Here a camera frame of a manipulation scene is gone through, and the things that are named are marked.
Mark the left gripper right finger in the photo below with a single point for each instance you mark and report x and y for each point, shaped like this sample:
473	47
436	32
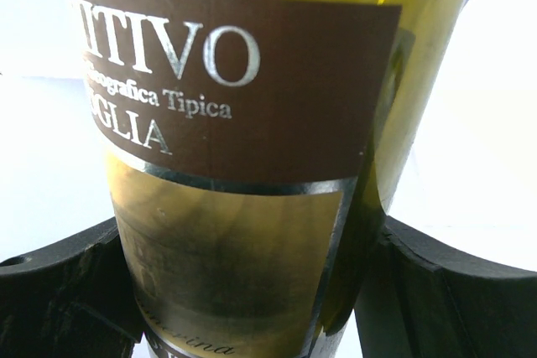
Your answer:
423	298

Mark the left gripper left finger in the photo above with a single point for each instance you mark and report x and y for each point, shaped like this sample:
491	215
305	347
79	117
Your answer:
72	298

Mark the green wine bottle brown label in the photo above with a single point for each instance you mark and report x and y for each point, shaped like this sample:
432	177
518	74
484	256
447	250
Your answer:
253	148

